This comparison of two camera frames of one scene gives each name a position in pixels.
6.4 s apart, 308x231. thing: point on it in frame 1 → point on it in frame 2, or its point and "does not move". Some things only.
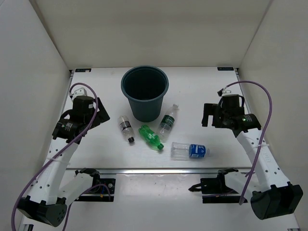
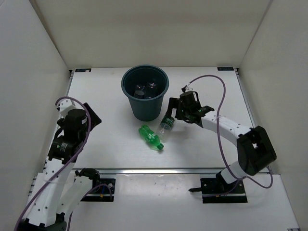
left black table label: [83, 70] does not move
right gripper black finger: [209, 109] → [173, 103]
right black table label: [225, 68] does not move
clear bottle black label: [126, 128] → [152, 90]
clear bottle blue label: [183, 150] → [140, 91]
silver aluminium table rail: [161, 171] does not move
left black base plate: [99, 192] does not move
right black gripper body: [220, 119] → [183, 113]
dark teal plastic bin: [145, 87] does not move
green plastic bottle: [150, 137] does not move
